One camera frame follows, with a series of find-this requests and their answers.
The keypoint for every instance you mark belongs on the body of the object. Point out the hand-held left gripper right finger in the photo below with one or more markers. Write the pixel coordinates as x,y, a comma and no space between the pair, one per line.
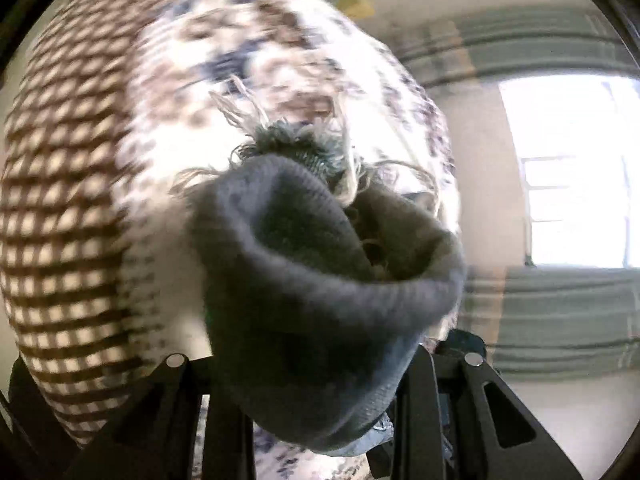
450,410

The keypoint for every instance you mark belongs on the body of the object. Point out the grey frayed pants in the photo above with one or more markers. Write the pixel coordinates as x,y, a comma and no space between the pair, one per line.
310,310

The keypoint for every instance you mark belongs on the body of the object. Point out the patterned checked blanket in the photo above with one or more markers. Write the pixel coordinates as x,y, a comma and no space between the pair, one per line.
100,185

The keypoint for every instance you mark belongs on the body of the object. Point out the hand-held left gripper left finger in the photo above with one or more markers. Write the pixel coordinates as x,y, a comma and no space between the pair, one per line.
175,410

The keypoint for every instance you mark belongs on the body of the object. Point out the grey-green curtain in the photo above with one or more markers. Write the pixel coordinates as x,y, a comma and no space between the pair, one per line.
545,310

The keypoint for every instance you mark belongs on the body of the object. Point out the bright window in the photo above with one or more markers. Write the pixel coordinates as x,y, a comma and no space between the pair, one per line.
570,170

